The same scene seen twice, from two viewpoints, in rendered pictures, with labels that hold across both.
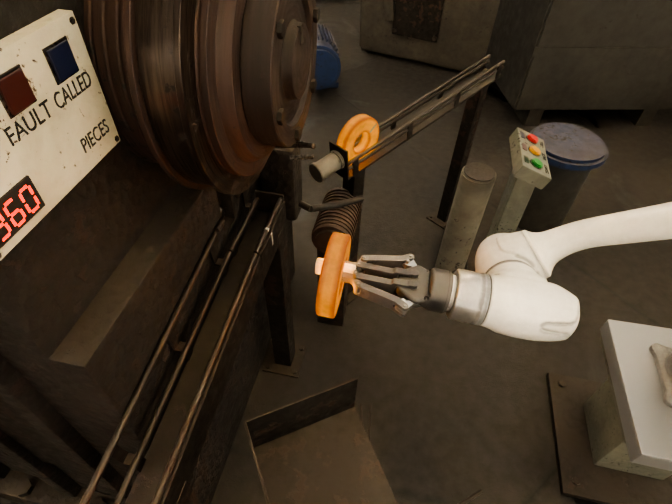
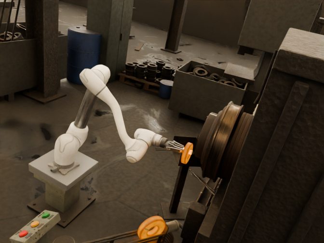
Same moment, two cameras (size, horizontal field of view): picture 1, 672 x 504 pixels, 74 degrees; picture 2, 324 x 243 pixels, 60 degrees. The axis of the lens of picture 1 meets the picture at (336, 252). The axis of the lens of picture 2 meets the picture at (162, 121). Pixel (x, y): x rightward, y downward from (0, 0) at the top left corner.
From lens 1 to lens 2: 2.28 m
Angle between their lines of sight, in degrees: 107
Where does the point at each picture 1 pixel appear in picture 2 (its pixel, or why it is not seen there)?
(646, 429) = (91, 164)
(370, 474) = (177, 156)
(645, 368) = (73, 172)
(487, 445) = (108, 216)
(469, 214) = not seen: outside the picture
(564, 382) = (62, 220)
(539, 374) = (67, 229)
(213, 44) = not seen: hidden behind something
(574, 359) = not seen: hidden behind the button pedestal
